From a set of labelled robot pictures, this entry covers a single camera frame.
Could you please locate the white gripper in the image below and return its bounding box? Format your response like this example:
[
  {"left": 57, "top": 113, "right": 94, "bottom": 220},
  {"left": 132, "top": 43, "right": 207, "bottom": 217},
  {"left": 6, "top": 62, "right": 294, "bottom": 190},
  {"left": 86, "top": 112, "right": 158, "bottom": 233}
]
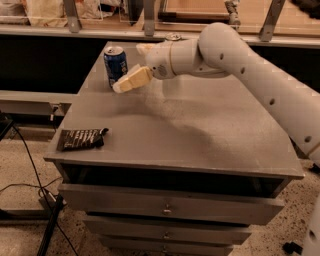
[{"left": 112, "top": 41, "right": 173, "bottom": 93}]

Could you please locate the blue pepsi can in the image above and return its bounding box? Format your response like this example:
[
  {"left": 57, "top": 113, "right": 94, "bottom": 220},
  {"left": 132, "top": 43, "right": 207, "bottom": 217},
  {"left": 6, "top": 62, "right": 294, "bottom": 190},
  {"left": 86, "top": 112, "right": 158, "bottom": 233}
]
[{"left": 103, "top": 46, "right": 128, "bottom": 87}]

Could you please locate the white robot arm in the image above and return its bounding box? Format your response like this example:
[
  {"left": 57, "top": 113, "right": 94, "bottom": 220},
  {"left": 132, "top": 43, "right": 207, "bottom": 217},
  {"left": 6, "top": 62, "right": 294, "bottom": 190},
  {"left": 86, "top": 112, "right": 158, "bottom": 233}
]
[{"left": 112, "top": 23, "right": 320, "bottom": 166}]

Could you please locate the green soda can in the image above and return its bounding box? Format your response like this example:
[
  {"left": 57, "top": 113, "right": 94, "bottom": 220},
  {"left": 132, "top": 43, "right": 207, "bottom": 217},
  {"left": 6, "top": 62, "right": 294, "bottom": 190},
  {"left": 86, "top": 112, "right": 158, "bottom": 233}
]
[{"left": 165, "top": 33, "right": 182, "bottom": 41}]

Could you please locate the dark rxbar chocolate wrapper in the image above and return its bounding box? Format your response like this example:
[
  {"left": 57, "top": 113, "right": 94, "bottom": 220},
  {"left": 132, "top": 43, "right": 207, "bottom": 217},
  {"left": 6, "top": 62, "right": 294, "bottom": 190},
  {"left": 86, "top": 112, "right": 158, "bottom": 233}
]
[{"left": 57, "top": 128, "right": 109, "bottom": 151}]

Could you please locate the grey drawer cabinet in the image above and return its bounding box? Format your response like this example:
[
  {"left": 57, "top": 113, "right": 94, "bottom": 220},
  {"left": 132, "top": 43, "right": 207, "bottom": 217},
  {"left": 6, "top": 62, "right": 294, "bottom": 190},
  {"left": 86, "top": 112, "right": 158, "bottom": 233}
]
[{"left": 44, "top": 41, "right": 305, "bottom": 256}]

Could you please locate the top grey drawer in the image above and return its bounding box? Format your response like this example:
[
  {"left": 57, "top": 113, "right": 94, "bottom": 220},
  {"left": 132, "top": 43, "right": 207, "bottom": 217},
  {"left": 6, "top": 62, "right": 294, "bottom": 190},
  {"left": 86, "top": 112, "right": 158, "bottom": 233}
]
[{"left": 58, "top": 184, "right": 284, "bottom": 225}]

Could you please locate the grey drawer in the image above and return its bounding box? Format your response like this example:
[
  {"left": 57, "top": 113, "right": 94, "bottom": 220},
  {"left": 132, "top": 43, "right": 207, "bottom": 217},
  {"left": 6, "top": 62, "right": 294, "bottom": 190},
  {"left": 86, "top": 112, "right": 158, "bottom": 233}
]
[
  {"left": 58, "top": 184, "right": 284, "bottom": 225},
  {"left": 99, "top": 236, "right": 233, "bottom": 256},
  {"left": 84, "top": 216, "right": 251, "bottom": 245}
]

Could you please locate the middle grey drawer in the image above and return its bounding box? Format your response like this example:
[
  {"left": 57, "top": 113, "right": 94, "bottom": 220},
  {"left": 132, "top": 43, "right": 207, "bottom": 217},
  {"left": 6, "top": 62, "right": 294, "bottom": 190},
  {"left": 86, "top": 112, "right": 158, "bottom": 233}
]
[{"left": 84, "top": 216, "right": 251, "bottom": 245}]

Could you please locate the black stand leg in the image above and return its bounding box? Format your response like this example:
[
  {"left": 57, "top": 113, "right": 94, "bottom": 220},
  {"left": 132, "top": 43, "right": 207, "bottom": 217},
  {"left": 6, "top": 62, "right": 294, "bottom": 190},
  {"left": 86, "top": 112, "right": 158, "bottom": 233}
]
[{"left": 37, "top": 195, "right": 63, "bottom": 256}]

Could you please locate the bottom grey drawer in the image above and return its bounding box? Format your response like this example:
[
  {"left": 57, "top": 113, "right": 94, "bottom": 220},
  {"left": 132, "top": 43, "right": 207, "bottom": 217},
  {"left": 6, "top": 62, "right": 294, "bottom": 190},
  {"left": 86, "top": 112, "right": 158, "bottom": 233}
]
[{"left": 99, "top": 236, "right": 233, "bottom": 256}]

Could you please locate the black caster bottom right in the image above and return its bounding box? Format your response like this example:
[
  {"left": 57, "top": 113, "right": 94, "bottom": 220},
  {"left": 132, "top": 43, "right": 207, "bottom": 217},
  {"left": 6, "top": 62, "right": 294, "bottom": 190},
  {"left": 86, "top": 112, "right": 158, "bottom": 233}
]
[{"left": 282, "top": 242, "right": 303, "bottom": 255}]

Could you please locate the grey metal bracket middle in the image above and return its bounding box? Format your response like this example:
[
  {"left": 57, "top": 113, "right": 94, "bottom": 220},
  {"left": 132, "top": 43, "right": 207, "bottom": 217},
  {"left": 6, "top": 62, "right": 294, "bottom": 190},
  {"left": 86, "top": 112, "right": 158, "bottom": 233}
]
[{"left": 143, "top": 0, "right": 155, "bottom": 36}]

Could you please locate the grey metal bracket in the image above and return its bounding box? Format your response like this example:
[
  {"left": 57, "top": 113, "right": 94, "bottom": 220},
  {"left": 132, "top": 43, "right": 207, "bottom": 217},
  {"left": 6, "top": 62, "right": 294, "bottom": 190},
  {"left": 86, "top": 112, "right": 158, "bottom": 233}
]
[
  {"left": 143, "top": 0, "right": 155, "bottom": 36},
  {"left": 63, "top": 0, "right": 82, "bottom": 33},
  {"left": 259, "top": 0, "right": 286, "bottom": 42}
]

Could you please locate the grey metal bracket left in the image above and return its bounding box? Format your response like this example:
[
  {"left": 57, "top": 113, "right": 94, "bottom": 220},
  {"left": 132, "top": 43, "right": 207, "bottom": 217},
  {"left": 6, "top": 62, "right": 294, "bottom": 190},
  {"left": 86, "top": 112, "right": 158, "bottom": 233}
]
[{"left": 63, "top": 0, "right": 82, "bottom": 33}]

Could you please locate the grey metal bracket right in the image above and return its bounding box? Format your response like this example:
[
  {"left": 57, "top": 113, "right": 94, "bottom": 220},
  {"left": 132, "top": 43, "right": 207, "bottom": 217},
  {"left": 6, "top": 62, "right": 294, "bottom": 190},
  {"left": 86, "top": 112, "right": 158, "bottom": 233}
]
[{"left": 259, "top": 0, "right": 286, "bottom": 42}]

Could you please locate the black floor cable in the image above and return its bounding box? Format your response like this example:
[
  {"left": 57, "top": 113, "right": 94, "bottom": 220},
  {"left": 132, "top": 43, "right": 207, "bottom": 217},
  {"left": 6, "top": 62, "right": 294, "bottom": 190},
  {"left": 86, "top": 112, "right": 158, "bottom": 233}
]
[{"left": 0, "top": 124, "right": 79, "bottom": 256}]

